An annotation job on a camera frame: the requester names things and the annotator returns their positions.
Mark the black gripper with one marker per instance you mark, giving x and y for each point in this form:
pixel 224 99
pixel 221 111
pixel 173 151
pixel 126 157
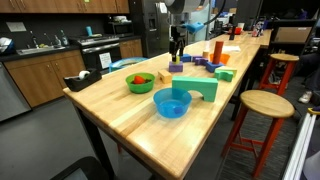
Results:
pixel 177 34

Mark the purple square block with hole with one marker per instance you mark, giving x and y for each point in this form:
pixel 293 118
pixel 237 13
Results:
pixel 176 67

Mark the blue square base block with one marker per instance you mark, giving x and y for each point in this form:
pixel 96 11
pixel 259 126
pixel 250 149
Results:
pixel 213 67

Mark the red cylinder block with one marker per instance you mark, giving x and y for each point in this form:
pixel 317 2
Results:
pixel 218 53

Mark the blue foam block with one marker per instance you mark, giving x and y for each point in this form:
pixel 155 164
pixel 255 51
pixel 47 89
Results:
pixel 186 58

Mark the purple rectangular block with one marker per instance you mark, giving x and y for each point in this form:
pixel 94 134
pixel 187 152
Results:
pixel 196 58

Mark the purple arch block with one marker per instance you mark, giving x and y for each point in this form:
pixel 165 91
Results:
pixel 201 61

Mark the tan cylinder block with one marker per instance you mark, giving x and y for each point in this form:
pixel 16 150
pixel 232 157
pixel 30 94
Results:
pixel 205 54

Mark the large teal arch block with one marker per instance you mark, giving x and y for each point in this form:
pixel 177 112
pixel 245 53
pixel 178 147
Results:
pixel 206 88

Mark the small teal arch block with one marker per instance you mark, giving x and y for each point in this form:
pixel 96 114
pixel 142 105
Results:
pixel 224 76

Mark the yellow-green triangle block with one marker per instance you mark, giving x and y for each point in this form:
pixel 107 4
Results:
pixel 231 69

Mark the small blue block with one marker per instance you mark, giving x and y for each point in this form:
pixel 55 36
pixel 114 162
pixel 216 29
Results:
pixel 178 109

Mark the stacked white bowls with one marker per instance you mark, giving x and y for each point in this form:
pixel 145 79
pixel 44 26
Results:
pixel 120 18

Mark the steel refrigerator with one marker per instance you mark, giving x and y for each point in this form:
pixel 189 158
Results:
pixel 140 33

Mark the narrow wooden base cabinet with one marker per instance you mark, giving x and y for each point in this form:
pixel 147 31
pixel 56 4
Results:
pixel 130 48

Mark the red ball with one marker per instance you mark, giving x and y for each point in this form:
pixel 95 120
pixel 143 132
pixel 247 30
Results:
pixel 139 79

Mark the green plastic bowl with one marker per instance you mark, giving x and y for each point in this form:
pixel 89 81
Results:
pixel 140 88

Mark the blue round chair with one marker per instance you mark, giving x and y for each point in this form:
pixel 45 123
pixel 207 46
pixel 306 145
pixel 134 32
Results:
pixel 123 62

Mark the black bottle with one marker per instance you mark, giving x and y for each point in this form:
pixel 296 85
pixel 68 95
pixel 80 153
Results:
pixel 232 33

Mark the black microwave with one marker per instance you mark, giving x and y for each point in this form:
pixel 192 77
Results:
pixel 121 28

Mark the blue plastic bowl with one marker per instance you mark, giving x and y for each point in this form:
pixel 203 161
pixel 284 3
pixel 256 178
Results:
pixel 166 108

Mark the red container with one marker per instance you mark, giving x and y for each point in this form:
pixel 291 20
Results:
pixel 238 30

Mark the white cup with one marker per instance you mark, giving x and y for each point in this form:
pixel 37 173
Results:
pixel 240 26

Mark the white paper sign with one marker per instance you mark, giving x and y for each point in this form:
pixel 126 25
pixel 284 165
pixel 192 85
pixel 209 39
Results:
pixel 105 60

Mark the colourful toy figure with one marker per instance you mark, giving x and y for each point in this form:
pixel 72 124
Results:
pixel 257 30

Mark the steel stove oven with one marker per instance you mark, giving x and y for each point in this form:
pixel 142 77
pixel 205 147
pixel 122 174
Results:
pixel 93 46

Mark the blue cup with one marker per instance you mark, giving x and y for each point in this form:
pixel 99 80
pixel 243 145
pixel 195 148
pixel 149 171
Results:
pixel 89 30

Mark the black shelf cart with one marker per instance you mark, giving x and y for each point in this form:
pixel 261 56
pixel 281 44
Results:
pixel 271 33

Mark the white tape roll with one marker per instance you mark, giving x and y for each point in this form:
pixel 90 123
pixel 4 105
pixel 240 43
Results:
pixel 83 73

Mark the black tape dispenser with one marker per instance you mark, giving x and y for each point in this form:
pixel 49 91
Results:
pixel 83 83

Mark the wooden stool red legs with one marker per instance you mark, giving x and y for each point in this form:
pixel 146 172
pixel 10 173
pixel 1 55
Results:
pixel 266 103
pixel 283 57

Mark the clear soap bottle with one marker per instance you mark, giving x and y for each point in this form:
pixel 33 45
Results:
pixel 57 40
pixel 64 38

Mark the cardboard box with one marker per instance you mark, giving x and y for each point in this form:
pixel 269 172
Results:
pixel 292 35

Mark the person leg dark trousers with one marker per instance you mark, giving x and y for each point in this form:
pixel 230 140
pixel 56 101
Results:
pixel 311 73

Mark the white sneaker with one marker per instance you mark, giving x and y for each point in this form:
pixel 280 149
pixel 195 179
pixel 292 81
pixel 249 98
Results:
pixel 305 97

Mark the steel sink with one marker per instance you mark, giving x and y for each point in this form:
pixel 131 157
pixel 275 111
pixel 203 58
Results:
pixel 36 50

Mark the wooden sink base cabinets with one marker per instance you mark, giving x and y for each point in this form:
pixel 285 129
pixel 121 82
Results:
pixel 40 80

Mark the steel faucet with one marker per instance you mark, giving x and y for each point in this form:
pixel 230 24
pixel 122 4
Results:
pixel 34 41

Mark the white blue round object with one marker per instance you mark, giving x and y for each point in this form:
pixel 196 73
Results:
pixel 6 44

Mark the steel dishwasher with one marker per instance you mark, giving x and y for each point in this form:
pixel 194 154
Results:
pixel 11 96

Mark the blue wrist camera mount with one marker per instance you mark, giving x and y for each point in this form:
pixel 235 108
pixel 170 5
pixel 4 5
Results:
pixel 195 27

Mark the black table frame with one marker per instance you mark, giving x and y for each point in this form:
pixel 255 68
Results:
pixel 96 140

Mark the wooden wall cabinets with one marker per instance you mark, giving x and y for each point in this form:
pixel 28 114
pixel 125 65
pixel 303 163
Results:
pixel 50 5

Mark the white metal frame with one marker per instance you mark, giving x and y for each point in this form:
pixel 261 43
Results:
pixel 300 150

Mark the white wall plate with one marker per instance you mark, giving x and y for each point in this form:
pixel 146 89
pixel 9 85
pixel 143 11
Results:
pixel 15 26

